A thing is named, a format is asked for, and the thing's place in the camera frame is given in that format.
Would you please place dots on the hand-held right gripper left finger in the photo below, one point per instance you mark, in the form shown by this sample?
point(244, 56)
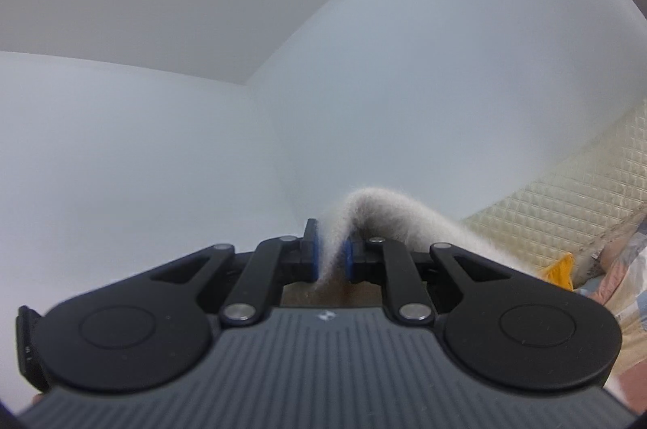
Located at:
point(311, 253)

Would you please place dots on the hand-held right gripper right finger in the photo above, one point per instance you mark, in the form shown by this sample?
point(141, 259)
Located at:
point(348, 260)

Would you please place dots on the white blue striped fuzzy sweater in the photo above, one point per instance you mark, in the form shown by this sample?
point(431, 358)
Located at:
point(384, 211)

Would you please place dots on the yellow pillow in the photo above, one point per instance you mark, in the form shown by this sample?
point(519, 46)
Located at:
point(558, 272)

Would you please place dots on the beige quilted headboard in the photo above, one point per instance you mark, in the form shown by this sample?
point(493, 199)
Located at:
point(581, 186)

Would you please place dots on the patchwork quilt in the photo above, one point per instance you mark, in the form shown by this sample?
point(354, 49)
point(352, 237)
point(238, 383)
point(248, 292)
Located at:
point(627, 277)

